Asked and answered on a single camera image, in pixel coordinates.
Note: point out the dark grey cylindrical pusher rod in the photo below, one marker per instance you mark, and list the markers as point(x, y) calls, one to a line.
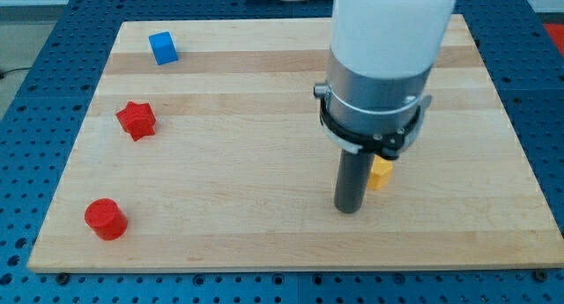
point(353, 174)

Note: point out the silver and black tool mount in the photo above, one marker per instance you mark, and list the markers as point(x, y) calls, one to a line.
point(361, 114)

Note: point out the blue cube block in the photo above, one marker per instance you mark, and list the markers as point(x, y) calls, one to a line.
point(163, 48)

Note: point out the red cylinder block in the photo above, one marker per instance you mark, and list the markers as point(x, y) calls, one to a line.
point(106, 219)

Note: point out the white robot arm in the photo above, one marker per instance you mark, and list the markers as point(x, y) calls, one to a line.
point(388, 38)

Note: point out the yellow heart block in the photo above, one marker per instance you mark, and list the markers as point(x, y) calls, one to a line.
point(380, 173)

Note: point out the red star block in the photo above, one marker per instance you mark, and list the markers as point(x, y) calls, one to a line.
point(137, 119)

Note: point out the light wooden board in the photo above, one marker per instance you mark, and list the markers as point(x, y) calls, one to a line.
point(239, 175)

